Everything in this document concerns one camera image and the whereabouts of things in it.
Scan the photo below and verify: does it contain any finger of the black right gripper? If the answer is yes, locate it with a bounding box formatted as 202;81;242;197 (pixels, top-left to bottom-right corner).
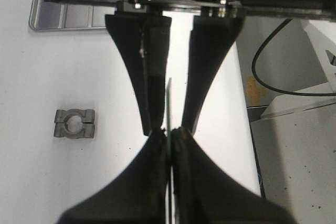
104;14;172;135

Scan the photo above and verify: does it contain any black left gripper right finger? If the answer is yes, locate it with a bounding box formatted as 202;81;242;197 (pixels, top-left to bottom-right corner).
171;127;296;223

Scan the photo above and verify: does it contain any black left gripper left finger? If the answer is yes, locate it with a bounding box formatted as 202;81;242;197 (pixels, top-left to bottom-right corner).
58;129;168;223

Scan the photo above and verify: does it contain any green perforated circuit board front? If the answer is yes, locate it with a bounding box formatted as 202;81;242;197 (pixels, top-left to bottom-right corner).
166;77;173;224

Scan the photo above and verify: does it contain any silver metal tray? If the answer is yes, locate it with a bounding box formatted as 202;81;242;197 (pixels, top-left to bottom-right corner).
28;0;115;31

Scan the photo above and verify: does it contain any white machine base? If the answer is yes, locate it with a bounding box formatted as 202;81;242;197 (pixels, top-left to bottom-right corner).
246;19;336;224

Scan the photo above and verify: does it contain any grey metal clamp block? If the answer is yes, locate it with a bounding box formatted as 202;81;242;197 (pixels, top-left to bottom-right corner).
54;109;95;139

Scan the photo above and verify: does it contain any black cable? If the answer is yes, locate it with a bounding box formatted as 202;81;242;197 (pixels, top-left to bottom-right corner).
251;18;336;95

